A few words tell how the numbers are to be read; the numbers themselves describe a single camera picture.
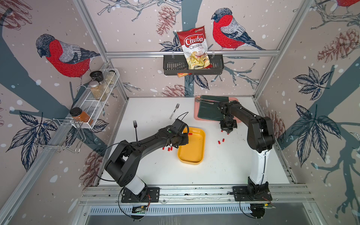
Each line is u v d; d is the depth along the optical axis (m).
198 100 1.18
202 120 1.07
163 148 0.91
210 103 1.17
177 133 0.69
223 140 0.95
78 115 0.60
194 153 0.87
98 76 0.73
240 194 0.74
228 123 0.83
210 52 0.92
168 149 0.90
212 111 1.13
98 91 0.72
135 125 1.04
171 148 0.91
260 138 0.55
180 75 0.90
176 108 1.14
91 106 0.75
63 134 0.58
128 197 0.73
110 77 0.86
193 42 0.82
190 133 0.98
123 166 0.44
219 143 0.93
